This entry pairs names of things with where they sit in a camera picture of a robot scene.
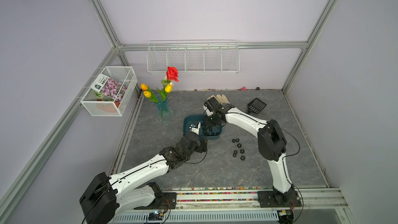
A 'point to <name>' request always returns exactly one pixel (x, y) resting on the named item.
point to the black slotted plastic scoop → (256, 106)
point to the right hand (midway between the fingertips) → (205, 121)
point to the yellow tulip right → (168, 88)
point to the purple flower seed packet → (107, 88)
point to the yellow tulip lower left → (147, 94)
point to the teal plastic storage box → (206, 132)
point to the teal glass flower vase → (165, 111)
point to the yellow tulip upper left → (144, 87)
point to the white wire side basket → (91, 104)
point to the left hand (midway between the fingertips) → (201, 137)
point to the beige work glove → (221, 99)
